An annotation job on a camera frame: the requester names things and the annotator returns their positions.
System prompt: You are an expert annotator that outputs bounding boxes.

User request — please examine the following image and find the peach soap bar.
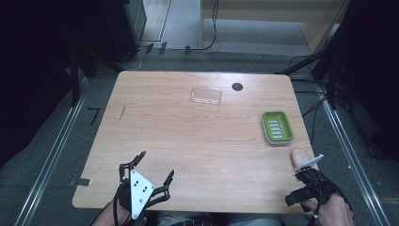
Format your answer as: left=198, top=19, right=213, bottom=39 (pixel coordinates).
left=291, top=148, right=312, bottom=172

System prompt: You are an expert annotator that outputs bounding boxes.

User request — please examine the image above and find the black metal stand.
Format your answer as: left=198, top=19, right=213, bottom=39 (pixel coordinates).
left=64, top=50, right=97, bottom=107
left=275, top=18, right=349, bottom=111

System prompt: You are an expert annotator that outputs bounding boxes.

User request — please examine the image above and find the person's left hand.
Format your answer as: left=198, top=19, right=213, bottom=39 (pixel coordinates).
left=92, top=199, right=149, bottom=226

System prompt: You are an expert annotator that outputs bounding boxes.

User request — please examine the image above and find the black cabinet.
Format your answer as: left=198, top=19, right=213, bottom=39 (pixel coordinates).
left=102, top=0, right=148, bottom=63

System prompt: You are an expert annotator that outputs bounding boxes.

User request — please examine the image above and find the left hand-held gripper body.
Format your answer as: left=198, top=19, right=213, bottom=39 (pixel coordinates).
left=118, top=169, right=172, bottom=220

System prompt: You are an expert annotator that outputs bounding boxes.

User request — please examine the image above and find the metal floor rail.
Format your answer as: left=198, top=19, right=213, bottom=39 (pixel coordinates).
left=317, top=84, right=391, bottom=226
left=13, top=78, right=89, bottom=226

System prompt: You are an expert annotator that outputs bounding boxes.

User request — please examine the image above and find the green soap dish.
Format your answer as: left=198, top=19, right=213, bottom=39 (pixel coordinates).
left=261, top=110, right=295, bottom=146

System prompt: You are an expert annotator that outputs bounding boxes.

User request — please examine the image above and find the white cable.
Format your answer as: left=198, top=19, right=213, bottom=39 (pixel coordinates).
left=119, top=46, right=149, bottom=72

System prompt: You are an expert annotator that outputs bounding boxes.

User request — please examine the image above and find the wooden shelf unit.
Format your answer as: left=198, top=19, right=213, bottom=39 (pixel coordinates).
left=199, top=0, right=352, bottom=55

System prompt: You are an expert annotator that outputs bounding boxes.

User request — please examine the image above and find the black floor cable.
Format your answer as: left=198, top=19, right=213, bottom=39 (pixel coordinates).
left=294, top=89, right=328, bottom=146

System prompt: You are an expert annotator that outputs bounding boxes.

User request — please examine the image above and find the grey tape strip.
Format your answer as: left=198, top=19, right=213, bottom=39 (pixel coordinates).
left=69, top=177, right=93, bottom=187

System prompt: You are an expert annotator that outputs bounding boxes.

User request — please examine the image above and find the clear plastic box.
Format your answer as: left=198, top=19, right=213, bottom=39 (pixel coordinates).
left=188, top=85, right=223, bottom=110

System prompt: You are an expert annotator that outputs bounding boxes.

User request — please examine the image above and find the person's right hand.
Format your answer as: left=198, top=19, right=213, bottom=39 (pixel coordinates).
left=301, top=192, right=356, bottom=226

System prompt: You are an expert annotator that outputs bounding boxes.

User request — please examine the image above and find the black hanging cable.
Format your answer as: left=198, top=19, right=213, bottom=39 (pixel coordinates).
left=189, top=0, right=220, bottom=52

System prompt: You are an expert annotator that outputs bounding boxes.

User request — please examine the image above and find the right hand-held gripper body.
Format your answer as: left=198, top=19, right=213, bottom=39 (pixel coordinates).
left=294, top=153, right=338, bottom=213

